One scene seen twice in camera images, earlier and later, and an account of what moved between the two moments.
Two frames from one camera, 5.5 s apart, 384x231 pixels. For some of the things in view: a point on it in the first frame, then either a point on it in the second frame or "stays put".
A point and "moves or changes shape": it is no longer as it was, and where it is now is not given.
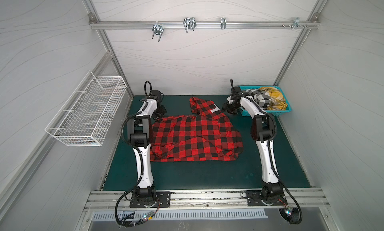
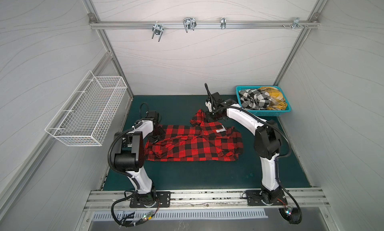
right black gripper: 229,107 → 210,114
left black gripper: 163,111 → 162,132
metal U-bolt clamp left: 157,29 stays put
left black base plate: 163,197 stays put
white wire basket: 85,116 stays put
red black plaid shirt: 204,134 moves or changes shape
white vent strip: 111,216 stays put
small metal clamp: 223,23 stays put
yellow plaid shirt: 277,101 stays put
